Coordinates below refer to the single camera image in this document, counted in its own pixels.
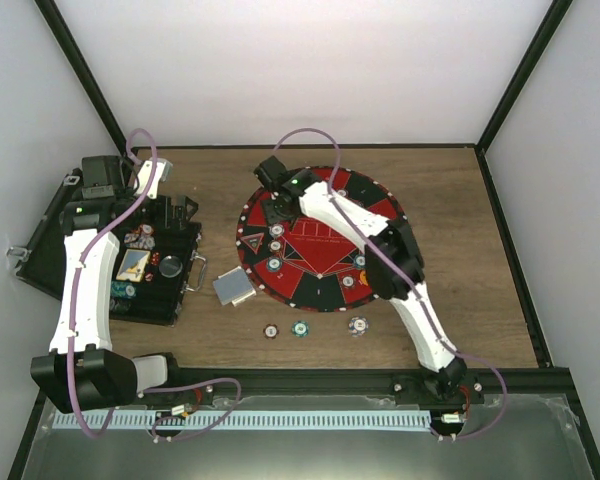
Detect blue white chip seat three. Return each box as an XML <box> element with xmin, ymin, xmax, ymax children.
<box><xmin>269</xmin><ymin>224</ymin><xmax>285</xmax><ymax>238</ymax></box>

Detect teal chip seat two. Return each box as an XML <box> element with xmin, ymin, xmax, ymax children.
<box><xmin>266</xmin><ymin>257</ymin><xmax>283</xmax><ymax>272</ymax></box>

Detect teal chip stack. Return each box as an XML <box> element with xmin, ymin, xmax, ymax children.
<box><xmin>291</xmin><ymin>321</ymin><xmax>309</xmax><ymax>338</ymax></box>

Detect brown 100 chip stack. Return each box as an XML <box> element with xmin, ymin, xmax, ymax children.
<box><xmin>263</xmin><ymin>324</ymin><xmax>279</xmax><ymax>339</ymax></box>

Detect blue orange chip stack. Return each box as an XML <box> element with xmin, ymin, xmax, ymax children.
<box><xmin>348</xmin><ymin>316</ymin><xmax>369</xmax><ymax>337</ymax></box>

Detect orange big blind button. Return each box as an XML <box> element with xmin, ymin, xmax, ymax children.
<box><xmin>359</xmin><ymin>270</ymin><xmax>369</xmax><ymax>286</ymax></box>

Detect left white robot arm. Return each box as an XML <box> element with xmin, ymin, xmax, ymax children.
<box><xmin>30</xmin><ymin>156</ymin><xmax>201</xmax><ymax>413</ymax></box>

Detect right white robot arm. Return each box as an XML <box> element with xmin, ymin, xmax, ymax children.
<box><xmin>253</xmin><ymin>156</ymin><xmax>467</xmax><ymax>403</ymax></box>

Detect chips in case top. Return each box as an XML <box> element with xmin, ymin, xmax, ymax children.
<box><xmin>123</xmin><ymin>224</ymin><xmax>155</xmax><ymax>251</ymax></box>

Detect triangular all in marker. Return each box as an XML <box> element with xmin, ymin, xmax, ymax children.
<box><xmin>240</xmin><ymin>232</ymin><xmax>265</xmax><ymax>254</ymax></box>

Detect black poker chip case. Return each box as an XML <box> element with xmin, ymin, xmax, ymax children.
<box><xmin>16</xmin><ymin>168</ymin><xmax>201</xmax><ymax>326</ymax></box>

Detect clear dealer button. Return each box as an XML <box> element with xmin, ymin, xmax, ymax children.
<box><xmin>158</xmin><ymin>255</ymin><xmax>184</xmax><ymax>279</ymax></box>

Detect card box in case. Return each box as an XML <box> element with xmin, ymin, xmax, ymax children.
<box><xmin>115</xmin><ymin>249</ymin><xmax>151</xmax><ymax>283</ymax></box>

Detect round red black poker mat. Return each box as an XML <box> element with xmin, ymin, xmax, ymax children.
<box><xmin>234</xmin><ymin>166</ymin><xmax>407</xmax><ymax>313</ymax></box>

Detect teal chips in case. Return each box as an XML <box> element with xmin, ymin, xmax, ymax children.
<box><xmin>110</xmin><ymin>281</ymin><xmax>137</xmax><ymax>314</ymax></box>

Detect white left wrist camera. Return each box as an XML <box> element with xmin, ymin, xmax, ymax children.
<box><xmin>133</xmin><ymin>158</ymin><xmax>173</xmax><ymax>200</ymax></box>

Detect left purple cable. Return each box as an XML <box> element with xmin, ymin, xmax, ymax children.
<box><xmin>66</xmin><ymin>127</ymin><xmax>242</xmax><ymax>446</ymax></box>

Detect purple cable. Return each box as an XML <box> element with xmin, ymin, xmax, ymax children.
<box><xmin>66</xmin><ymin>127</ymin><xmax>242</xmax><ymax>446</ymax></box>
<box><xmin>271</xmin><ymin>126</ymin><xmax>508</xmax><ymax>444</ymax></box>

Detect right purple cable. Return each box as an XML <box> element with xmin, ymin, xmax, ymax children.
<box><xmin>271</xmin><ymin>126</ymin><xmax>508</xmax><ymax>444</ymax></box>

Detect perforated light blue rail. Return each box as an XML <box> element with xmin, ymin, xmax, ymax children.
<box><xmin>52</xmin><ymin>410</ymin><xmax>431</xmax><ymax>431</ymax></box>

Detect black front mounting rail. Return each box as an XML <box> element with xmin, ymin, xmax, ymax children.
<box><xmin>129</xmin><ymin>366</ymin><xmax>572</xmax><ymax>407</ymax></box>

